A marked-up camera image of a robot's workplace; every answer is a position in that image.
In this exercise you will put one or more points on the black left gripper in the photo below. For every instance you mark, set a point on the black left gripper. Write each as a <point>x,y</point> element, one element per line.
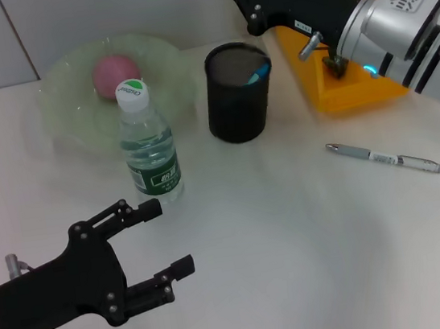
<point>58,291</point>

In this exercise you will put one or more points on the clear green-label water bottle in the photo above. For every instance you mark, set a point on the clear green-label water bottle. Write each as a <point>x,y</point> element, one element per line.
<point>152,161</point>

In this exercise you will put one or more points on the blue scissors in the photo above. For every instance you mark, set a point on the blue scissors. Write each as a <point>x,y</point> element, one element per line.
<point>259,75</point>

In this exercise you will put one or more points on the pink peach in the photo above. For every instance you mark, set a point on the pink peach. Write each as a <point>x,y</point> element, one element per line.
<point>111,75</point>

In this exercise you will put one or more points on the clear silver pen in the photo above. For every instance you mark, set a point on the clear silver pen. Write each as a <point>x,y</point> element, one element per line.
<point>381,157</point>

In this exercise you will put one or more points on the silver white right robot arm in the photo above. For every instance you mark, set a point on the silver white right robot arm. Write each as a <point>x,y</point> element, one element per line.
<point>435,75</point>

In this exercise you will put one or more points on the black mesh pen holder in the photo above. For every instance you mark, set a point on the black mesh pen holder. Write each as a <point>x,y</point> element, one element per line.
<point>237,109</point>

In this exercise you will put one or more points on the green glass fruit plate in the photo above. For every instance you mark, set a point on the green glass fruit plate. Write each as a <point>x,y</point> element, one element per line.
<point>72,90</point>

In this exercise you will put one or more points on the yellow plastic bin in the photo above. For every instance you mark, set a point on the yellow plastic bin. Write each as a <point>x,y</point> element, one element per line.
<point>356,89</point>

